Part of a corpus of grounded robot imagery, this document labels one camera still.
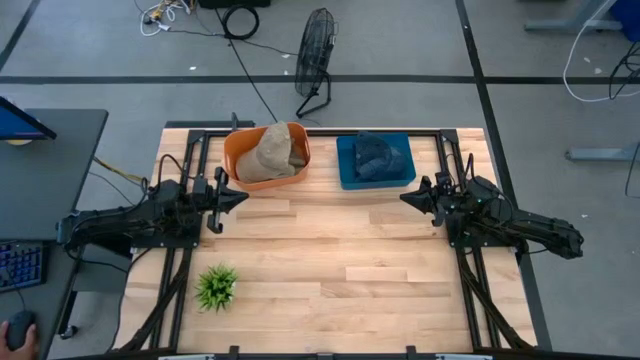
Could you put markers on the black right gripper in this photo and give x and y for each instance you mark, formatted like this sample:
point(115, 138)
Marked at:
point(441, 200)

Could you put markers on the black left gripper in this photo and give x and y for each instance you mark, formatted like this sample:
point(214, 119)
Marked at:
point(217, 210)

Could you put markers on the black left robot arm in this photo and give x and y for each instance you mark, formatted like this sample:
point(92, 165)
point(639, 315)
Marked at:
point(125, 217)

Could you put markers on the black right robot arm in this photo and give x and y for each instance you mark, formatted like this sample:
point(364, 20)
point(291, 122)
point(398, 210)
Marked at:
point(540, 227)

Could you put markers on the orange plastic bin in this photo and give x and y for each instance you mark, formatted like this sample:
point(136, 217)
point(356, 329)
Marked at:
point(235, 145)

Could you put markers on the blue plastic bin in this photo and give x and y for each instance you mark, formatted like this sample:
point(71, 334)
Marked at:
point(345, 167)

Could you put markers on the small green artificial plant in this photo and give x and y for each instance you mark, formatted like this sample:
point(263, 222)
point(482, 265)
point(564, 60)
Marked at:
point(216, 288)

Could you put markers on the black floor fan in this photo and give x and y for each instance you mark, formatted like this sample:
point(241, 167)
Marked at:
point(314, 50)

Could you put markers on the grey floor bar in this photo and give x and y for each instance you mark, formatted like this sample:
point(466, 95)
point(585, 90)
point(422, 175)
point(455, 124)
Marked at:
point(600, 153)

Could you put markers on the black keyboard desk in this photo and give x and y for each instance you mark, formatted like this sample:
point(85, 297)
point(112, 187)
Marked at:
point(57, 280)

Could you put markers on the black box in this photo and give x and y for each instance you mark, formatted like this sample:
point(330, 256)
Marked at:
point(232, 3)

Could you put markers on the black keyboard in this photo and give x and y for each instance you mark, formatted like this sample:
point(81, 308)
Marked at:
point(20, 265)

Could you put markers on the computer monitor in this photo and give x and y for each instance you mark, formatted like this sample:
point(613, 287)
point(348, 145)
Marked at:
point(20, 125)

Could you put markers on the grey table leg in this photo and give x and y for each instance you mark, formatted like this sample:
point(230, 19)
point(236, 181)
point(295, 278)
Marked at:
point(565, 25)

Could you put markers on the black computer mouse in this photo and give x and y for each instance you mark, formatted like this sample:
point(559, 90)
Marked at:
point(19, 327)

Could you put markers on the person's hand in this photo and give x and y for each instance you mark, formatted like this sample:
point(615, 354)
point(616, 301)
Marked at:
point(30, 352)

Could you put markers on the blue container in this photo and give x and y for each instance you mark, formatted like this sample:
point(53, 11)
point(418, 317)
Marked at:
point(627, 17)

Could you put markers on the black aluminium table frame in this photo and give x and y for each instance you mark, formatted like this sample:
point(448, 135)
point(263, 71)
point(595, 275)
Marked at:
point(320, 132)

